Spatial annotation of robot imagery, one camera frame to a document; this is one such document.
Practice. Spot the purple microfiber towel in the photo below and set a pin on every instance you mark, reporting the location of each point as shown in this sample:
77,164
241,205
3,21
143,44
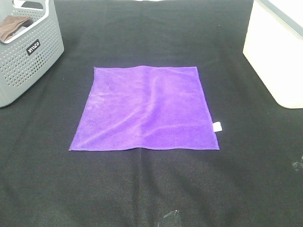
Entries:
157,108

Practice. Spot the white plastic bin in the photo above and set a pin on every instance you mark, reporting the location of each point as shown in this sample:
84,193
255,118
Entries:
274,48

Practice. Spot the brown folded cloth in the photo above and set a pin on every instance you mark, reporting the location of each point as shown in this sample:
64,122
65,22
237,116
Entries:
11,24

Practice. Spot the grey perforated plastic basket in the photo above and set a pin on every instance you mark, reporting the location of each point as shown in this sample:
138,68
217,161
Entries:
30,53

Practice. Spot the black table cloth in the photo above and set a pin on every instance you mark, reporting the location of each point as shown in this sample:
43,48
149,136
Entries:
249,182

